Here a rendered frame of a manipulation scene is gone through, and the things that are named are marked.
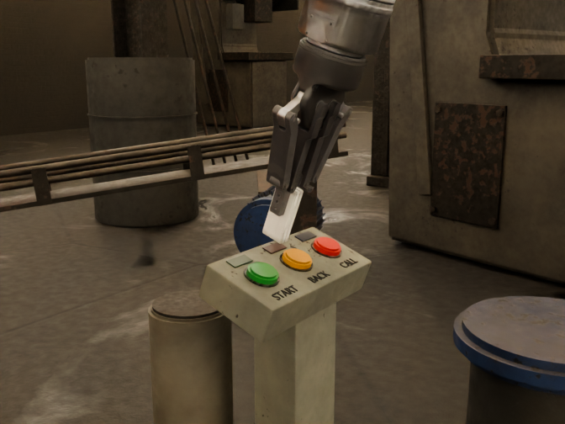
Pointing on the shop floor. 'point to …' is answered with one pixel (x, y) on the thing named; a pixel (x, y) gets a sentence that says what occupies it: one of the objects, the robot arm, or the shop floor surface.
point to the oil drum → (142, 132)
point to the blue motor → (247, 220)
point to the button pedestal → (289, 325)
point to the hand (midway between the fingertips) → (282, 212)
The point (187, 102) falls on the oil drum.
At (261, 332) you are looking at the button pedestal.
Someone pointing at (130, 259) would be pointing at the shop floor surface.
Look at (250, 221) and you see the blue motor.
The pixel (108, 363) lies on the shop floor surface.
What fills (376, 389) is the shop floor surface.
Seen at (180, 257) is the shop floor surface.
